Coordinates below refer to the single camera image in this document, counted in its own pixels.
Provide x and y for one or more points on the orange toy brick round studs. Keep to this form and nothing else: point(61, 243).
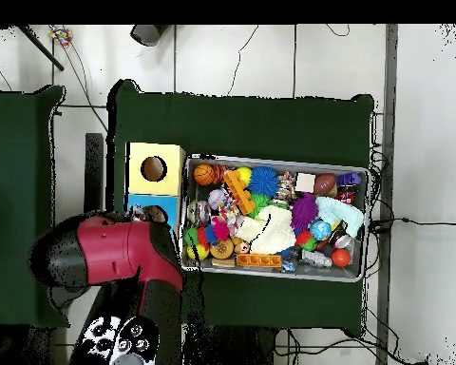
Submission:
point(239, 192)

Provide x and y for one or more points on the long orange toy brick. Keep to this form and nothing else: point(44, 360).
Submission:
point(258, 261)

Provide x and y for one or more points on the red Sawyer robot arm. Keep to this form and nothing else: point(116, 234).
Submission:
point(114, 251)

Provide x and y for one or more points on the wooden box three holes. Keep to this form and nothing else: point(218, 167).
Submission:
point(171, 186)

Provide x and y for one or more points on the clear shallow mesh bin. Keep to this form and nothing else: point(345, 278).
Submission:
point(273, 160)

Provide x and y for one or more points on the yellow ball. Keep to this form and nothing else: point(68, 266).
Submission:
point(245, 176)

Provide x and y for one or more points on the small orange basketball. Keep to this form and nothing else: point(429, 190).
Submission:
point(204, 174)

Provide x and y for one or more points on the blue spiky ball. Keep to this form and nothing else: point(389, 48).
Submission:
point(264, 181)

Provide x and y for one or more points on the cream knitted cloth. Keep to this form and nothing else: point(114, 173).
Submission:
point(266, 230)

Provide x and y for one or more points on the purple spiky ball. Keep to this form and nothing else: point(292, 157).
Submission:
point(305, 213)

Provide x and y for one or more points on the brown toy football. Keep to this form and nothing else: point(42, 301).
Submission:
point(325, 183)

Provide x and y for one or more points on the light blue cloth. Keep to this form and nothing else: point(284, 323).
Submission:
point(340, 215)

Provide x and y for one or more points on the red orange ball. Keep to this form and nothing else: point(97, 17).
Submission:
point(340, 258)

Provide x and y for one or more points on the black upright bar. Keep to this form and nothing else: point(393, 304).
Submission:
point(94, 175)

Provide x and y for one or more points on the grey object on floor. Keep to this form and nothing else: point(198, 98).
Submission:
point(150, 34)

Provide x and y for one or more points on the dark green side table cloth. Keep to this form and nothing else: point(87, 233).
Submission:
point(19, 190)

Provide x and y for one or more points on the small colourful item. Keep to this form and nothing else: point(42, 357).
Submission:
point(60, 35)

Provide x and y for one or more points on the black stick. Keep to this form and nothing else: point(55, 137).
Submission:
point(38, 46)

